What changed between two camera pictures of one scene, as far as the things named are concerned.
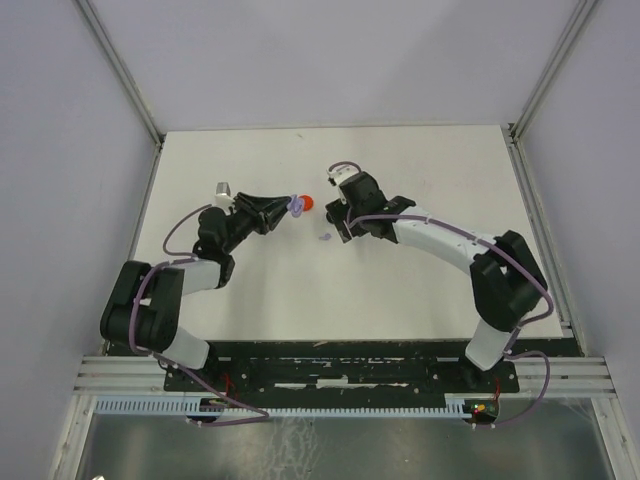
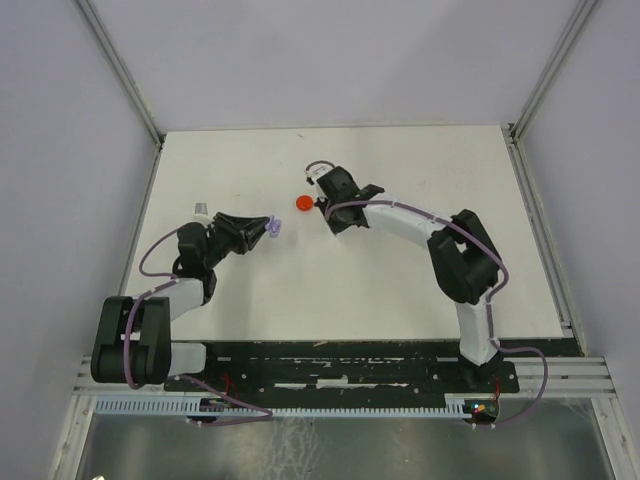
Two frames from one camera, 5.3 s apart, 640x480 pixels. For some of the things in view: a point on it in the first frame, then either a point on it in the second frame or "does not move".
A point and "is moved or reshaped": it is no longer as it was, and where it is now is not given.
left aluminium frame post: [120, 69] does not move
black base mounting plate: [340, 369] does not move
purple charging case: [295, 206] is moved or reshaped
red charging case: [308, 201] does not move
